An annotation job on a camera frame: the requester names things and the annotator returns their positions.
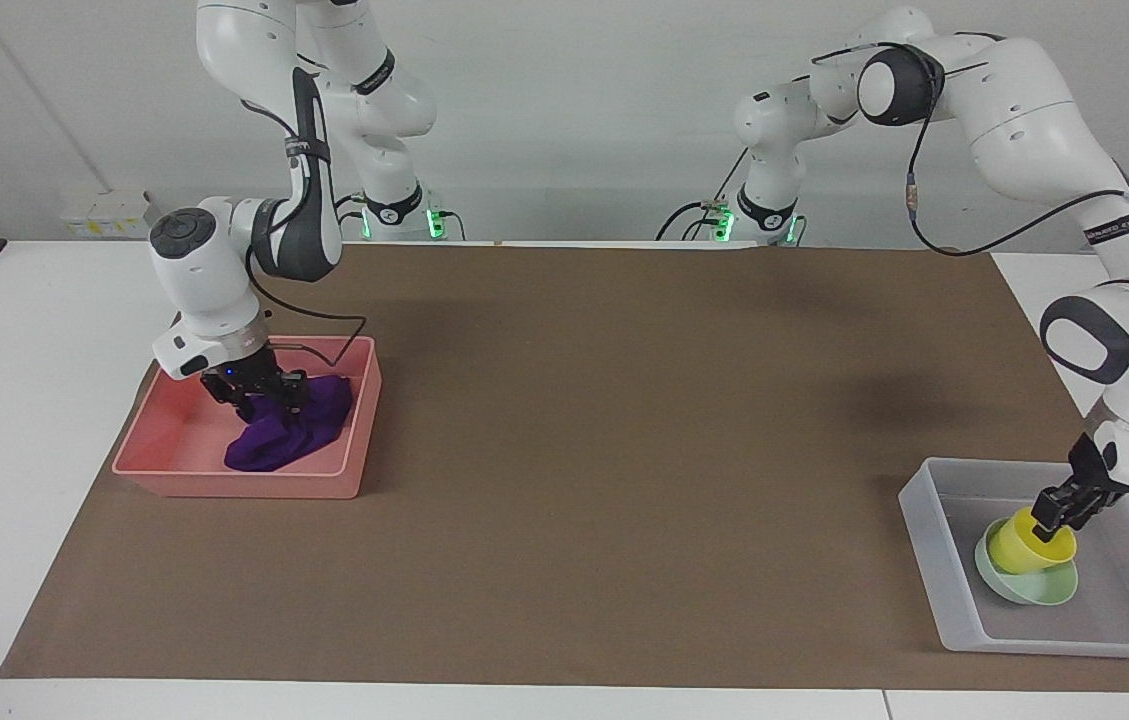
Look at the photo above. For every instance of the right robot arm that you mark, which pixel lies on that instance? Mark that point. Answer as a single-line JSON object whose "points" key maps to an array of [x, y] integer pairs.
{"points": [[214, 290]]}

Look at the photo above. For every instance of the purple cloth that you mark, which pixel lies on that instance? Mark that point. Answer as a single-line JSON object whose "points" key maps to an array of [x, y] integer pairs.
{"points": [[284, 440]]}

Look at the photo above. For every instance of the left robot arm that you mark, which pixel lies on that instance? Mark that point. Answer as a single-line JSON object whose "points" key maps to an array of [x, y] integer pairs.
{"points": [[1024, 130]]}

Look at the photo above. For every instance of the yellow plastic cup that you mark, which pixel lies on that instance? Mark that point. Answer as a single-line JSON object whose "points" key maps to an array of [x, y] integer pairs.
{"points": [[1019, 548]]}

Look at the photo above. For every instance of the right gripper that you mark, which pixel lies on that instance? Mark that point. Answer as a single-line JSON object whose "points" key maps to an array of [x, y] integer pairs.
{"points": [[242, 372]]}

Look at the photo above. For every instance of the pink plastic bin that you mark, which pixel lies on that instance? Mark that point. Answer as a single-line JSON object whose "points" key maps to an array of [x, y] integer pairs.
{"points": [[164, 440]]}

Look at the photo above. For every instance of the translucent white plastic bin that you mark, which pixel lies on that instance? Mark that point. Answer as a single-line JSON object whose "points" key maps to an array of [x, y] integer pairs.
{"points": [[1124, 600]]}

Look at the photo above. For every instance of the white plastic box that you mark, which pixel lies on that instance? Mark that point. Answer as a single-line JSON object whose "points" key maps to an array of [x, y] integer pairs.
{"points": [[104, 215]]}

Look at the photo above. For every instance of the light green bowl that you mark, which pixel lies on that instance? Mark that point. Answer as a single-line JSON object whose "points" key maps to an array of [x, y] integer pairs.
{"points": [[1024, 590]]}

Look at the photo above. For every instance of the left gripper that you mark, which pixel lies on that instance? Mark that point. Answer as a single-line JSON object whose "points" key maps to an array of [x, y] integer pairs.
{"points": [[1089, 458]]}

